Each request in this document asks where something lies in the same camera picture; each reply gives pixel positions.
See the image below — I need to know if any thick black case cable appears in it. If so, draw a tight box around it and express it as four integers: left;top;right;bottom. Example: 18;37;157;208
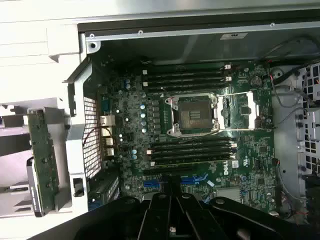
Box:
273;62;310;85

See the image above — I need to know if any blue expansion slot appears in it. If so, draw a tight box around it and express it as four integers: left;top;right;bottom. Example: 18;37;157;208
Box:
143;175;209;189

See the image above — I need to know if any black RAM slot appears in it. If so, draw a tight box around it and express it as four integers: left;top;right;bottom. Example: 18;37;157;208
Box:
143;70;227;77
151;140;232;148
143;81;226;90
147;152;236;160
147;64;233;72
147;76;233;83
146;146;237;154
149;158;237;168

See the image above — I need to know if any CPU socket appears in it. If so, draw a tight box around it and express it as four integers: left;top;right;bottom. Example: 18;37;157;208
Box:
163;92;219;139

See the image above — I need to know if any thin locking lever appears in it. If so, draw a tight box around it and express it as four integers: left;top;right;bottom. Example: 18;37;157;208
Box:
217;91;252;98
218;127;279;132

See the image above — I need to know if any green Dell motherboard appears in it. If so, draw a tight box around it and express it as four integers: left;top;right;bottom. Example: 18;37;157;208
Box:
96;59;280;213

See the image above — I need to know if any black case latch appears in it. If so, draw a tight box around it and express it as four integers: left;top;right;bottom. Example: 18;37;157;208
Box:
73;176;85;198

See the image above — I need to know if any coin cell battery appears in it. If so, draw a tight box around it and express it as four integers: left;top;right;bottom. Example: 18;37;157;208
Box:
250;74;263;87

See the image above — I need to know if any silver chipset heatsink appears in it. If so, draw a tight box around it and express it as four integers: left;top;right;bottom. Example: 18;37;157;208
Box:
215;187;243;203

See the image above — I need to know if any silver socket cover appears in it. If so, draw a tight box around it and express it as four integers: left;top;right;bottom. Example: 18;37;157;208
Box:
216;91;260;131

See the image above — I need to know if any silver drive cage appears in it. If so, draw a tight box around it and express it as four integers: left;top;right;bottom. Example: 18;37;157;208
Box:
294;62;320;176

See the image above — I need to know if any open black PC case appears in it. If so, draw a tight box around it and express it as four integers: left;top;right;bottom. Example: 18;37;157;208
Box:
62;3;320;226

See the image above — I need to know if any black expansion slot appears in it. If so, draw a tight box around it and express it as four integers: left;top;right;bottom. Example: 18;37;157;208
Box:
142;166;200;176

